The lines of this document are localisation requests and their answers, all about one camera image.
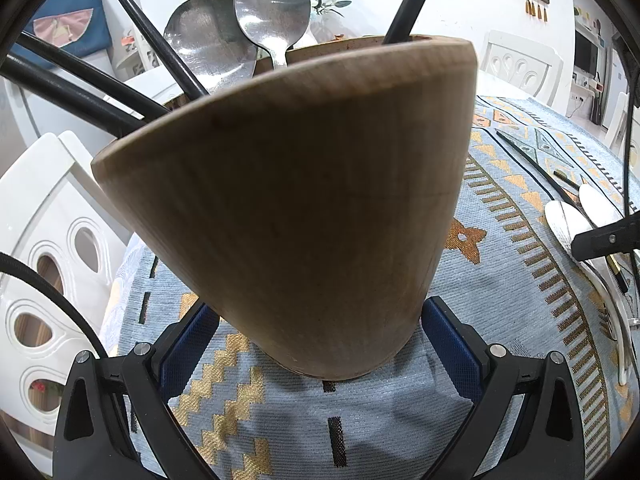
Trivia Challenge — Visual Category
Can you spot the blue yellow patterned table mat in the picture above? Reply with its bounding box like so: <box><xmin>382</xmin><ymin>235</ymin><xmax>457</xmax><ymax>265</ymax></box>
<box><xmin>100</xmin><ymin>95</ymin><xmax>640</xmax><ymax>480</ymax></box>

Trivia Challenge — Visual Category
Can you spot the black television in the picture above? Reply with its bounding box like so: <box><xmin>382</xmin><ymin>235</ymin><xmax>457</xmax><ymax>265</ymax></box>
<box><xmin>574</xmin><ymin>29</ymin><xmax>600</xmax><ymax>72</ymax></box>

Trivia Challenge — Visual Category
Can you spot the thick black cable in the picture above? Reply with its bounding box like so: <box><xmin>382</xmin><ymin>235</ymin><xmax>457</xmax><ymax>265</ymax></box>
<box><xmin>0</xmin><ymin>252</ymin><xmax>108</xmax><ymax>358</ymax></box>

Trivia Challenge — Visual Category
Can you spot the thin black cable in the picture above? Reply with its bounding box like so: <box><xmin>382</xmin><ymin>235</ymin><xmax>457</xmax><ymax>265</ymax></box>
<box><xmin>619</xmin><ymin>35</ymin><xmax>636</xmax><ymax>216</ymax></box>

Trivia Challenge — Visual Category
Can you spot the silver fork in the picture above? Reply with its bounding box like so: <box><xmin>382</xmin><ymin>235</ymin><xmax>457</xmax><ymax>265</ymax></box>
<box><xmin>597</xmin><ymin>305</ymin><xmax>621</xmax><ymax>331</ymax></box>

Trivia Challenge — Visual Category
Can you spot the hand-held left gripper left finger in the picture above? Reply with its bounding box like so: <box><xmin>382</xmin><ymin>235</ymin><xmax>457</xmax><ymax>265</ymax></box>
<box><xmin>52</xmin><ymin>300</ymin><xmax>223</xmax><ymax>480</ymax></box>

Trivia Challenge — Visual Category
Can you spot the large silver spoon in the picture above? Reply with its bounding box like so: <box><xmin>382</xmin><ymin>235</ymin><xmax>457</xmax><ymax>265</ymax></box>
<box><xmin>163</xmin><ymin>0</ymin><xmax>258</xmax><ymax>95</ymax></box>

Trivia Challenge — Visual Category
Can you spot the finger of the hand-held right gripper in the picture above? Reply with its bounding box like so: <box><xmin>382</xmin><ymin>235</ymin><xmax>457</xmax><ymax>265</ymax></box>
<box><xmin>571</xmin><ymin>215</ymin><xmax>640</xmax><ymax>262</ymax></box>

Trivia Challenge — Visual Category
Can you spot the wooden utensil holder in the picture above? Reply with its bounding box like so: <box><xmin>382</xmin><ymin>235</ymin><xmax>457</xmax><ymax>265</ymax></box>
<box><xmin>91</xmin><ymin>34</ymin><xmax>480</xmax><ymax>380</ymax></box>

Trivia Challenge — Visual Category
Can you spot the pastel fan print tablecloth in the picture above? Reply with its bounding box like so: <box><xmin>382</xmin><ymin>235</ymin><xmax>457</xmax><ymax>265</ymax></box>
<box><xmin>97</xmin><ymin>235</ymin><xmax>156</xmax><ymax>356</ymax></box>

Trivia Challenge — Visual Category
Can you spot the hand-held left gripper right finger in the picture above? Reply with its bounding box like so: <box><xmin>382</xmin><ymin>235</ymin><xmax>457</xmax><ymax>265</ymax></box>
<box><xmin>421</xmin><ymin>296</ymin><xmax>587</xmax><ymax>480</ymax></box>

